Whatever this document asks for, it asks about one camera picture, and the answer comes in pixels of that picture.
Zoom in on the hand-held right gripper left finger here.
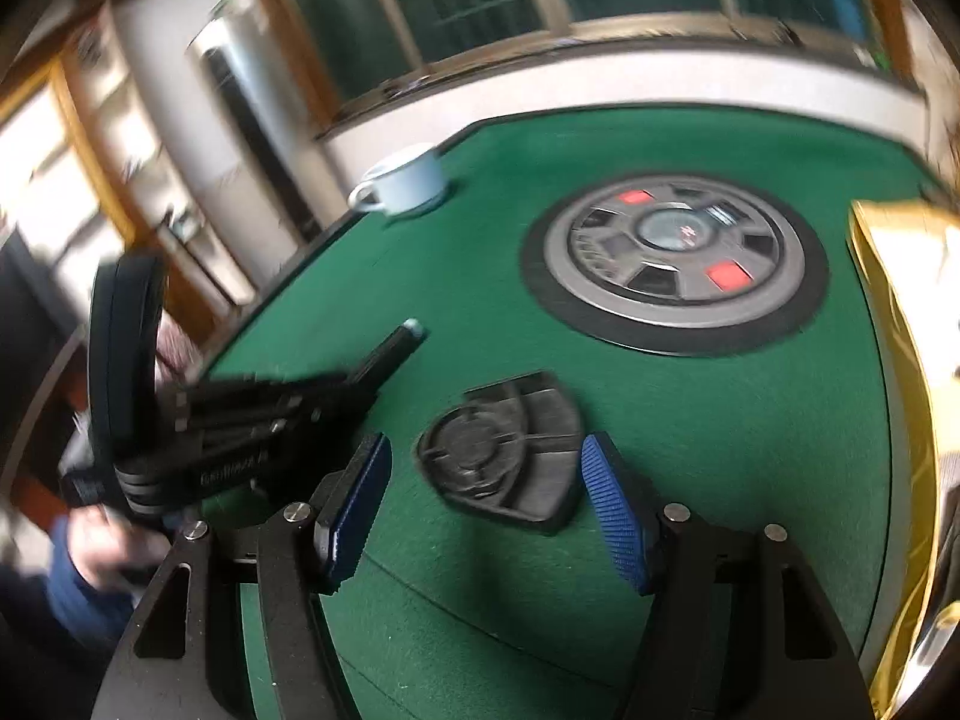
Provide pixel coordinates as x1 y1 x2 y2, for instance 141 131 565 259
90 431 395 720

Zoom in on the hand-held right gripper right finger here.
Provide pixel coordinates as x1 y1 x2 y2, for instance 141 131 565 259
580 431 878 720

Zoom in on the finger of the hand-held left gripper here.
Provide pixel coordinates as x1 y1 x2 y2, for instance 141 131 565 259
176 369 370 422
176 407 355 460

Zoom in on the black fan-shaped plastic part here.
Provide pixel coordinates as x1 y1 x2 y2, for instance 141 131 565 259
416 369 586 537

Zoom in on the golden cardboard box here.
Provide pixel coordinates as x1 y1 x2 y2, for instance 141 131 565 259
847 199 960 720

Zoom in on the person's left forearm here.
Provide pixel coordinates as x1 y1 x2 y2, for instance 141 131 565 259
0 540 151 661

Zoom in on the person's left hand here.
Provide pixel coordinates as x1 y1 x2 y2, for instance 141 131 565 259
64 502 177 593

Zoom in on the wooden shelf cabinet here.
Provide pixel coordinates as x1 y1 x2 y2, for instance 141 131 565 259
0 15 248 316

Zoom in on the white ceramic cup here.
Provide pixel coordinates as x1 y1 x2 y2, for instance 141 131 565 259
347 142 451 218

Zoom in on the round table control panel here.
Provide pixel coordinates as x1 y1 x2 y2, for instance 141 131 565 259
520 172 830 357

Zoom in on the tall dark panel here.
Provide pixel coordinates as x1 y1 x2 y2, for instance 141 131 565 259
187 15 331 241

